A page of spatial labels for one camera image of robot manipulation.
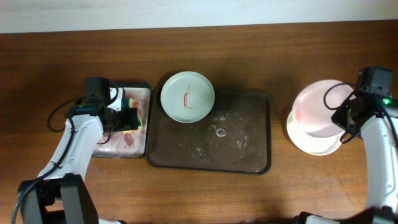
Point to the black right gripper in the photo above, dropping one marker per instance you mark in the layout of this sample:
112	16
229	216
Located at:
336	117

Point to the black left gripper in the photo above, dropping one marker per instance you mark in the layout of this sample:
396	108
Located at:
129	119

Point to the green and yellow sponge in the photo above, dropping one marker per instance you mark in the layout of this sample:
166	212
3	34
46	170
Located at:
141	115

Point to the pink plate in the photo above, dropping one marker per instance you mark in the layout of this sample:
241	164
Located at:
313	107

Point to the cream white plate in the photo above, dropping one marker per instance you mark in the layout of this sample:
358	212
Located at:
311	145

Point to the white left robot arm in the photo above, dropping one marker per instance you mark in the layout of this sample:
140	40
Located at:
59	194

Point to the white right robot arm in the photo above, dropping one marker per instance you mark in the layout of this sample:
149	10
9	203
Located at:
379	135

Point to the black tray with soapy water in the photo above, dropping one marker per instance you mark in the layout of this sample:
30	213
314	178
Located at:
130	145

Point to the dark brown serving tray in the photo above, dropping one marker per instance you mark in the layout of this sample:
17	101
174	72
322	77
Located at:
234	137

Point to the pale green plate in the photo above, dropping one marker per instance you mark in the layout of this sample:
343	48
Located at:
187	97

